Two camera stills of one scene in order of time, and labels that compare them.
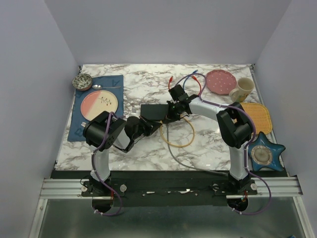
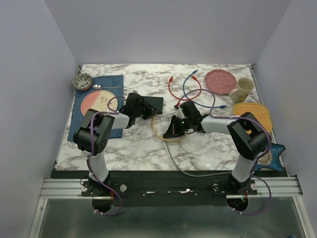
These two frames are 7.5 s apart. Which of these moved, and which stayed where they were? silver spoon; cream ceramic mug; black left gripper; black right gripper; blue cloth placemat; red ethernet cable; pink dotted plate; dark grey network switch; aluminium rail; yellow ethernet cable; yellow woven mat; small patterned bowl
Moved: black right gripper; dark grey network switch; black left gripper; yellow ethernet cable
Stayed: pink dotted plate; small patterned bowl; yellow woven mat; red ethernet cable; cream ceramic mug; blue cloth placemat; aluminium rail; silver spoon
